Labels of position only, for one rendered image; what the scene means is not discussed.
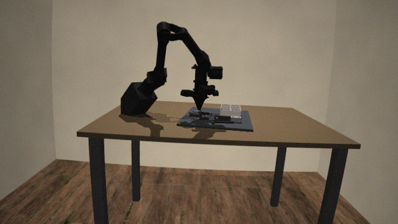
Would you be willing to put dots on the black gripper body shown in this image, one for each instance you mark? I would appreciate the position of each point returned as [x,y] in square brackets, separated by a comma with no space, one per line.
[190,93]

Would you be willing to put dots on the white compartment tray with metal parts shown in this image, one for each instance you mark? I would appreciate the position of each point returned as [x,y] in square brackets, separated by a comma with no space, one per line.
[225,110]

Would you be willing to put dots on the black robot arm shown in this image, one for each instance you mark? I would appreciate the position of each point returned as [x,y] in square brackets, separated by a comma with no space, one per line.
[157,77]

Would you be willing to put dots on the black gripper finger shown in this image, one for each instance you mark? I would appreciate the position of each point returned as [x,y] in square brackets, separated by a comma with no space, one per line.
[197,101]
[202,101]

